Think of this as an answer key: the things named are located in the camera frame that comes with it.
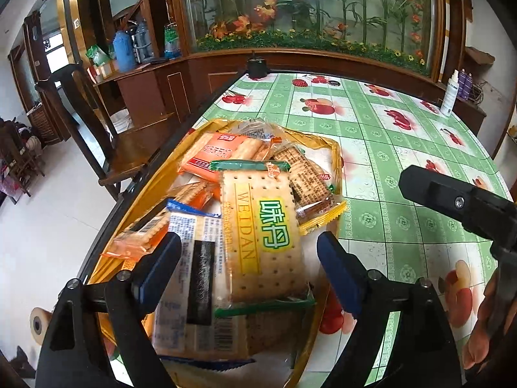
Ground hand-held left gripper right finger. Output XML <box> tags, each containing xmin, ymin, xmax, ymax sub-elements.
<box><xmin>317</xmin><ymin>231</ymin><xmax>463</xmax><ymax>388</ymax></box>

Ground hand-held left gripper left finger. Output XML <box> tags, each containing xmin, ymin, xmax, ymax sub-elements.
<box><xmin>36</xmin><ymin>232</ymin><xmax>182</xmax><ymax>388</ymax></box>

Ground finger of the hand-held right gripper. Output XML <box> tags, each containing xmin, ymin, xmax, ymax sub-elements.
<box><xmin>399</xmin><ymin>165</ymin><xmax>517</xmax><ymax>248</ymax></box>

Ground blue-edged cracker packet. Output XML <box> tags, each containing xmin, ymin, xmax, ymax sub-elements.
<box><xmin>151</xmin><ymin>198</ymin><xmax>255</xmax><ymax>366</ymax></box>

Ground large orange cracker packet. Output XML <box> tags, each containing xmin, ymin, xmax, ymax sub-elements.
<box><xmin>100</xmin><ymin>210</ymin><xmax>170</xmax><ymax>260</ymax></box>

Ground green-edged square cracker packet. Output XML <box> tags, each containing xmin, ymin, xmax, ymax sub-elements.
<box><xmin>210</xmin><ymin>159</ymin><xmax>316</xmax><ymax>318</ymax></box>
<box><xmin>244</xmin><ymin>311</ymin><xmax>313</xmax><ymax>356</ymax></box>

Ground clear square cracker packet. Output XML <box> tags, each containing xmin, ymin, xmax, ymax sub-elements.
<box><xmin>170</xmin><ymin>181</ymin><xmax>222</xmax><ymax>213</ymax></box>

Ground yellow cracker packet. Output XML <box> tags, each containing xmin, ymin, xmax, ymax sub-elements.
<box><xmin>269</xmin><ymin>145</ymin><xmax>348</xmax><ymax>235</ymax></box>

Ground gold-edged white cardboard box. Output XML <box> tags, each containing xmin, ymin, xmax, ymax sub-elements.
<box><xmin>87</xmin><ymin>119</ymin><xmax>344</xmax><ymax>388</ymax></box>

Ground person's right hand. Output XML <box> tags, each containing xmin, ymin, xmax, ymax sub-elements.
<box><xmin>462</xmin><ymin>275</ymin><xmax>517</xmax><ymax>370</ymax></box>

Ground fruit print green tablecloth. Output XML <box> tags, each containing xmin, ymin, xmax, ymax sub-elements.
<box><xmin>87</xmin><ymin>70</ymin><xmax>513</xmax><ymax>388</ymax></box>

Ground white spray bottle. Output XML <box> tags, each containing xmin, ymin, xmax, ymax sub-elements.
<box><xmin>440</xmin><ymin>70</ymin><xmax>460</xmax><ymax>118</ymax></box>

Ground brown tape roll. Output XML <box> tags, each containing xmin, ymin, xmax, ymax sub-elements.
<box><xmin>30</xmin><ymin>307</ymin><xmax>53</xmax><ymax>346</ymax></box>

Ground wooden sideboard cabinet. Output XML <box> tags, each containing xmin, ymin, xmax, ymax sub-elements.
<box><xmin>93</xmin><ymin>46</ymin><xmax>487</xmax><ymax>138</ymax></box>

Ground small orange white boxes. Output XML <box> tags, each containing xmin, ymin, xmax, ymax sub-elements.
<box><xmin>90</xmin><ymin>62</ymin><xmax>120</xmax><ymax>83</ymax></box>

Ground small black box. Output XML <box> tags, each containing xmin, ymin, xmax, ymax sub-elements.
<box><xmin>247</xmin><ymin>54</ymin><xmax>269</xmax><ymax>79</ymax></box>

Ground glass flower display case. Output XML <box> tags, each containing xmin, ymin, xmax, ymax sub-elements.
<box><xmin>178</xmin><ymin>0</ymin><xmax>445</xmax><ymax>77</ymax></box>

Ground blue thermos flask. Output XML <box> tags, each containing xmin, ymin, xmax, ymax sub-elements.
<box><xmin>112</xmin><ymin>30</ymin><xmax>136</xmax><ymax>72</ymax></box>

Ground green snack bag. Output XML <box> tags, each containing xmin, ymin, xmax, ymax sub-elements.
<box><xmin>86</xmin><ymin>45</ymin><xmax>110</xmax><ymax>67</ymax></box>

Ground grey water bottle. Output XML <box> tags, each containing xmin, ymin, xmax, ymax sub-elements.
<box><xmin>135</xmin><ymin>22</ymin><xmax>154</xmax><ymax>63</ymax></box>

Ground blue green plastic bag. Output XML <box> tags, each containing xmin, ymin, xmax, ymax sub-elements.
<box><xmin>164</xmin><ymin>24</ymin><xmax>180</xmax><ymax>59</ymax></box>

